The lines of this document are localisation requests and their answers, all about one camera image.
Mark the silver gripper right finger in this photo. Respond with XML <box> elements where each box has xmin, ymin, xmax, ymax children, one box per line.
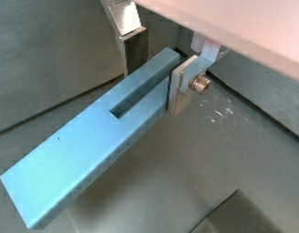
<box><xmin>168</xmin><ymin>33</ymin><xmax>229</xmax><ymax>116</ymax></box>

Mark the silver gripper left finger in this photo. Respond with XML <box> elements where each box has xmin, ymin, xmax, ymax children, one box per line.
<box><xmin>102</xmin><ymin>0</ymin><xmax>148</xmax><ymax>76</ymax></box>

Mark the blue double-square slotted block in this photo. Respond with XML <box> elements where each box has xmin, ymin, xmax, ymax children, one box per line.
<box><xmin>0</xmin><ymin>48</ymin><xmax>180</xmax><ymax>229</ymax></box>

